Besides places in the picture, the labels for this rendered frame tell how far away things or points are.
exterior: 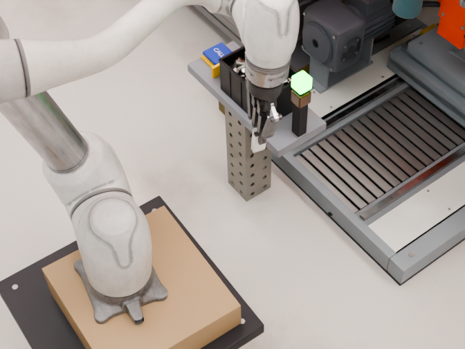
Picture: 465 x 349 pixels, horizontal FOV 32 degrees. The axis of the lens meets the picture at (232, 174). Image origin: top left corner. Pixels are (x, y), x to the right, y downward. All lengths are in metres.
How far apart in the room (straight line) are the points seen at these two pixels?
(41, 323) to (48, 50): 0.89
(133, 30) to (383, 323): 1.27
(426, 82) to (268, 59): 1.33
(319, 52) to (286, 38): 1.15
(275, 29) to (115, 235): 0.57
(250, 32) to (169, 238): 0.71
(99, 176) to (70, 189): 0.07
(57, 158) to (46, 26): 1.58
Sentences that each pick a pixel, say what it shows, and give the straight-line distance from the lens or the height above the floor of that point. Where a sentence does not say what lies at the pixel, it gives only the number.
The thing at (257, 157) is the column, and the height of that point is 0.19.
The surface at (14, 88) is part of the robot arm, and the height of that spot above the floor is 1.15.
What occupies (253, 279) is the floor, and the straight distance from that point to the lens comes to 2.45.
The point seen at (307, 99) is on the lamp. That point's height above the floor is 0.59.
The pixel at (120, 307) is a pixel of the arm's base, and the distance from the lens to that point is 1.94.
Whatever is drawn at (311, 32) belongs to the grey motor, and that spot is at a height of 0.35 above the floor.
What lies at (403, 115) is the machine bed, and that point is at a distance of 2.82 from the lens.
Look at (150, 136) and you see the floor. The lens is 2.82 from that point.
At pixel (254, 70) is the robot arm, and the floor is 0.99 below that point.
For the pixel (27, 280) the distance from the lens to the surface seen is 2.18.
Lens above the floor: 2.08
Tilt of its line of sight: 51 degrees down
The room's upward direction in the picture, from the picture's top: 2 degrees counter-clockwise
